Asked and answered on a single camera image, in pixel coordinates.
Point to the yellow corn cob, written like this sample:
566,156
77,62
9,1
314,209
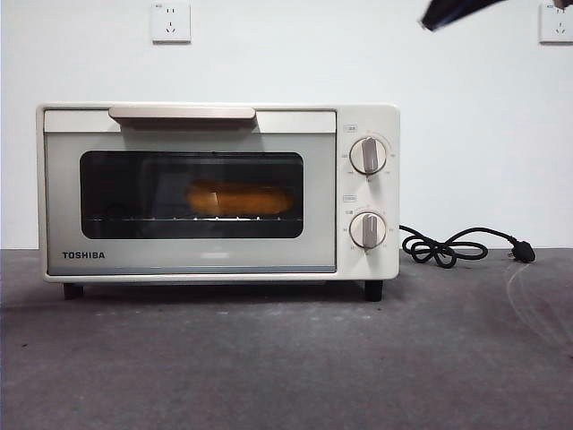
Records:
250,199

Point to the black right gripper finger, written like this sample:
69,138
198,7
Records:
447,11

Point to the black oven foot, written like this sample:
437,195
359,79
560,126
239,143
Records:
73,291
373,291

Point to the small cream oven knob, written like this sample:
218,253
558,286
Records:
368,230

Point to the cream Toshiba toaster oven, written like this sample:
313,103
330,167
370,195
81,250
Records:
390,121

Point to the white wall socket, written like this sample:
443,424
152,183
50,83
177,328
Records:
171,24
557,24

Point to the large cream oven knob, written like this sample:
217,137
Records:
368,156

